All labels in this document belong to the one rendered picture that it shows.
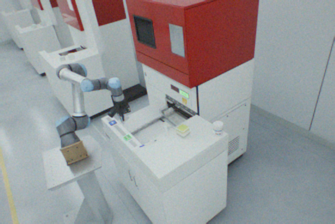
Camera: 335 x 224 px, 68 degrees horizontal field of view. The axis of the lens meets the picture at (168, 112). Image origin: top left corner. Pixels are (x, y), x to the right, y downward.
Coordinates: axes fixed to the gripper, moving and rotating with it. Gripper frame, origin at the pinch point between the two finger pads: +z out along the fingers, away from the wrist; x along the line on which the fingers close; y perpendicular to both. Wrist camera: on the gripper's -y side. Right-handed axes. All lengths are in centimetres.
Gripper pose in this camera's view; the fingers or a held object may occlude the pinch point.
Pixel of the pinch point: (122, 123)
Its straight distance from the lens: 187.4
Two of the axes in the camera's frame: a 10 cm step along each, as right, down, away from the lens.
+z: 1.1, 8.1, 5.7
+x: -5.9, -4.1, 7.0
